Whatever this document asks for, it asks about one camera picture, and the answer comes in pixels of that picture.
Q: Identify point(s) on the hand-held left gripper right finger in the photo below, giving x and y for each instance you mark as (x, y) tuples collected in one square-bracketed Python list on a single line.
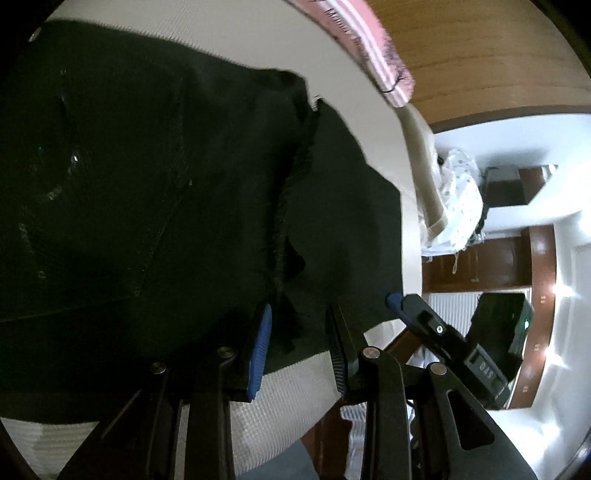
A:
[(338, 357)]

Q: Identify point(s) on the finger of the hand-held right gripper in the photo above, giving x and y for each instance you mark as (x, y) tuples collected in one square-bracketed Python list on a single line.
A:
[(427, 323)]

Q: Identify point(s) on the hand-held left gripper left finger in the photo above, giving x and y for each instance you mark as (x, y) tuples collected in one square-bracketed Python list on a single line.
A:
[(259, 355)]

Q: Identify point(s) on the black pants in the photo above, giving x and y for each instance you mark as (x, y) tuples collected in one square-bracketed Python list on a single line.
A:
[(138, 184)]

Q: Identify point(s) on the brown wooden cabinet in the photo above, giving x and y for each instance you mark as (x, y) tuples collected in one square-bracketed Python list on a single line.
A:
[(489, 267)]

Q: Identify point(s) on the white spotted cloth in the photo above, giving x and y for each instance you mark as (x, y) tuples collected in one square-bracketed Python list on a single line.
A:
[(457, 198)]

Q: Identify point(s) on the black television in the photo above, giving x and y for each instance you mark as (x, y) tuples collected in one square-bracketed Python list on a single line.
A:
[(503, 189)]

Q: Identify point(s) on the beige blanket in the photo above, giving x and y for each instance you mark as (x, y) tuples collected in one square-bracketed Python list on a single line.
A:
[(418, 152)]

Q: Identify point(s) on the wooden headboard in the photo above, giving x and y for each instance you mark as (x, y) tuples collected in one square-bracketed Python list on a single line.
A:
[(485, 60)]

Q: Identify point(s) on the pink striped pillow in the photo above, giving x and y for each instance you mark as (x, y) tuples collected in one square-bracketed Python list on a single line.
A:
[(369, 50)]

